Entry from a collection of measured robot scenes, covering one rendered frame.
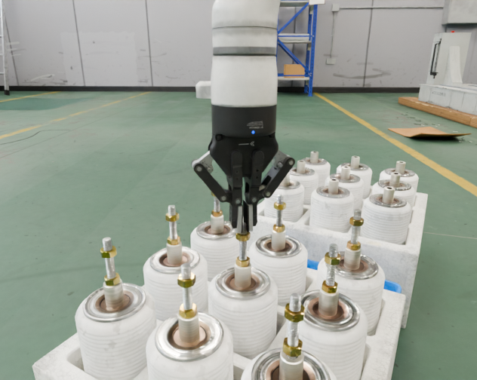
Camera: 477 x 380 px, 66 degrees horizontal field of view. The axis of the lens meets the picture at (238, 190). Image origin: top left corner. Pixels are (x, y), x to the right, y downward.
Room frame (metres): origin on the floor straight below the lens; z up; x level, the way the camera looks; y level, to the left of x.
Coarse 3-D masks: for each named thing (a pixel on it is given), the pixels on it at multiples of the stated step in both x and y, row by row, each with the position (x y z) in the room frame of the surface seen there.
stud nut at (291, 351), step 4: (284, 340) 0.27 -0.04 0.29; (300, 340) 0.27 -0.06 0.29; (284, 344) 0.27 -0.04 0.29; (300, 344) 0.27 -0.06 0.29; (284, 348) 0.27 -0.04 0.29; (288, 348) 0.26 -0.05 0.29; (292, 348) 0.26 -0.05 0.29; (296, 348) 0.26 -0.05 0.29; (300, 348) 0.26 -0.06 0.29; (284, 352) 0.27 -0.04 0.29; (288, 352) 0.26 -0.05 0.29; (292, 352) 0.26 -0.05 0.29; (296, 352) 0.26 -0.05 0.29; (300, 352) 0.26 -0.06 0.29; (292, 356) 0.26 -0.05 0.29; (296, 356) 0.26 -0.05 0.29
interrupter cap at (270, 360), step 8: (272, 352) 0.30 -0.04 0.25; (280, 352) 0.30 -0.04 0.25; (304, 352) 0.30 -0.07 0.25; (256, 360) 0.29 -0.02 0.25; (264, 360) 0.29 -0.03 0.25; (272, 360) 0.29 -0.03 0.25; (304, 360) 0.29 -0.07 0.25; (312, 360) 0.29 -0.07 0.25; (256, 368) 0.28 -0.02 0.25; (264, 368) 0.28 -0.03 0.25; (272, 368) 0.28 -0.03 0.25; (304, 368) 0.28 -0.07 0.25; (312, 368) 0.28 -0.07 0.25; (320, 368) 0.28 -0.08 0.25; (256, 376) 0.27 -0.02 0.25; (264, 376) 0.27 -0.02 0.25; (272, 376) 0.27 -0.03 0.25; (304, 376) 0.27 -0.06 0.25; (312, 376) 0.27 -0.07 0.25; (320, 376) 0.27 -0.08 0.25; (328, 376) 0.27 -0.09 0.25
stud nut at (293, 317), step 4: (288, 304) 0.27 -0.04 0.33; (288, 308) 0.27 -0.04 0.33; (300, 308) 0.27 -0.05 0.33; (304, 308) 0.27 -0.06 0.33; (288, 312) 0.26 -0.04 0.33; (292, 312) 0.26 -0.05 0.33; (296, 312) 0.26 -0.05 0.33; (300, 312) 0.26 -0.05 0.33; (304, 312) 0.27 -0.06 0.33; (284, 316) 0.27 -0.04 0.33; (288, 316) 0.26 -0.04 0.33; (292, 316) 0.26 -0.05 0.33; (296, 316) 0.26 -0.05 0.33; (300, 316) 0.26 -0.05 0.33; (292, 320) 0.26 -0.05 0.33; (296, 320) 0.26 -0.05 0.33; (300, 320) 0.26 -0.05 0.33
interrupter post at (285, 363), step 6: (282, 354) 0.27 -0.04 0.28; (282, 360) 0.26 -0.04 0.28; (288, 360) 0.26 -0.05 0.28; (294, 360) 0.26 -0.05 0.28; (300, 360) 0.26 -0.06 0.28; (282, 366) 0.26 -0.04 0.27; (288, 366) 0.26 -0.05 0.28; (294, 366) 0.26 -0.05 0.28; (300, 366) 0.26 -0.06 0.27; (282, 372) 0.26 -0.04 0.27; (288, 372) 0.26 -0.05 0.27; (294, 372) 0.26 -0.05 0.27; (300, 372) 0.26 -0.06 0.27; (282, 378) 0.26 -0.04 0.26; (288, 378) 0.26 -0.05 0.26; (294, 378) 0.26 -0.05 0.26; (300, 378) 0.26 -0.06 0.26
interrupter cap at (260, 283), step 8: (224, 272) 0.45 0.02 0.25; (232, 272) 0.45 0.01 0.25; (256, 272) 0.45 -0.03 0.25; (264, 272) 0.45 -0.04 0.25; (216, 280) 0.43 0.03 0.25; (224, 280) 0.43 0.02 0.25; (232, 280) 0.43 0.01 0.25; (256, 280) 0.43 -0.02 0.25; (264, 280) 0.43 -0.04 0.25; (216, 288) 0.42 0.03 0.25; (224, 288) 0.41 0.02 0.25; (232, 288) 0.41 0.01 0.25; (240, 288) 0.42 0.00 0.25; (248, 288) 0.42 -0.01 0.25; (256, 288) 0.41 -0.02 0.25; (264, 288) 0.41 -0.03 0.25; (232, 296) 0.39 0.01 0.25; (240, 296) 0.39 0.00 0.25; (248, 296) 0.39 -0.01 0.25; (256, 296) 0.40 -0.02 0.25
